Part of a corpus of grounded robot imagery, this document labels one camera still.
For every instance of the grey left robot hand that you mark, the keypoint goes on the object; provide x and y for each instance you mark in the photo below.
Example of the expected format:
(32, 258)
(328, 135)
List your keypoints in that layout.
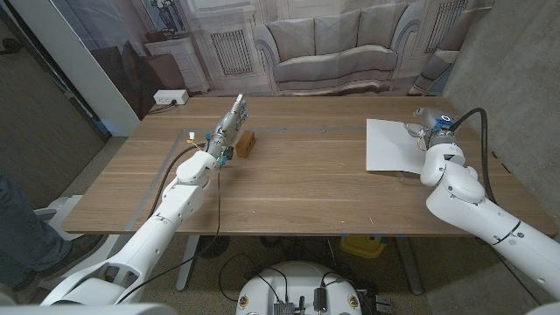
(225, 131)

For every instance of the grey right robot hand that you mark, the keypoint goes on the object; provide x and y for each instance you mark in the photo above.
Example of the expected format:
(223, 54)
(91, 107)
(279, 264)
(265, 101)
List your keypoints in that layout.
(435, 127)

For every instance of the white paper sheet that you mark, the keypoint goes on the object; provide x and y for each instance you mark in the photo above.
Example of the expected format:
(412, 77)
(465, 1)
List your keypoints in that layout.
(389, 146)

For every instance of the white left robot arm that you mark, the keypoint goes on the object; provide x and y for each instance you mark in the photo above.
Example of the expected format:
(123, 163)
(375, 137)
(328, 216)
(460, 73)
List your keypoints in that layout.
(157, 232)

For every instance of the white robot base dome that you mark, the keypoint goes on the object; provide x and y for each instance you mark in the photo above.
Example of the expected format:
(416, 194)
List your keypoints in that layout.
(297, 282)

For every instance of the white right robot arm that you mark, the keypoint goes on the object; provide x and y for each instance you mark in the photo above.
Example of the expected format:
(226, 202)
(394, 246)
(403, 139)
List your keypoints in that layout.
(481, 214)

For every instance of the brown block with holes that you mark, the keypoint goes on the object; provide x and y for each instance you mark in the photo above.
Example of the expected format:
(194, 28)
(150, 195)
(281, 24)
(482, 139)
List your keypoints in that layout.
(244, 145)

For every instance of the white power strip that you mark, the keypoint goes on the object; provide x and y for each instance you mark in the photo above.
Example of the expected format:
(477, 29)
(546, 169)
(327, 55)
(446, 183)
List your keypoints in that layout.
(170, 96)

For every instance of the black round ribbed disc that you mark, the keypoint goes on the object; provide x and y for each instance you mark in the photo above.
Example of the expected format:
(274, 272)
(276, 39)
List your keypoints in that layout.
(213, 246)

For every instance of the white table leg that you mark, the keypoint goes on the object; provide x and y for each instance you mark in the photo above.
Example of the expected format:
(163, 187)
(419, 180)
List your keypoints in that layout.
(187, 262)

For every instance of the grey table leg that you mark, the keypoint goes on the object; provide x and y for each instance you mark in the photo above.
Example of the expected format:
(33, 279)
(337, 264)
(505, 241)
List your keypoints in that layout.
(409, 262)

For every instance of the yellow object under table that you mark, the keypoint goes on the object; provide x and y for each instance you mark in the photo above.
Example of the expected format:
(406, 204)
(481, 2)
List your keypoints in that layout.
(361, 246)

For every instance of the small grey box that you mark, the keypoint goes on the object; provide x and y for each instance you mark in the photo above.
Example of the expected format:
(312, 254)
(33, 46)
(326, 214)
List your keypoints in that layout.
(383, 304)

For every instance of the white chair base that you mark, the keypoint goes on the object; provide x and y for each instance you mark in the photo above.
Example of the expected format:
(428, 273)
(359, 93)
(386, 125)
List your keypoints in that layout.
(59, 212)

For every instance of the grey finned heat sink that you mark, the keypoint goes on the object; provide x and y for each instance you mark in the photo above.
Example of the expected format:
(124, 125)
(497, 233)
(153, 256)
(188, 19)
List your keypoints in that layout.
(283, 308)

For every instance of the dark shoe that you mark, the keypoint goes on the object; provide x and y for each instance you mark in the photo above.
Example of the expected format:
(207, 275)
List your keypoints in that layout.
(81, 249)

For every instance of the black adapter box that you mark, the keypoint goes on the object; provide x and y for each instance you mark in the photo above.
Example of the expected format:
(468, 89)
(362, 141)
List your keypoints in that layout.
(319, 299)

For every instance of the person leg in jeans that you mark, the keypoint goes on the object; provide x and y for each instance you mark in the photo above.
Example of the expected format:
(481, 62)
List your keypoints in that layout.
(22, 236)

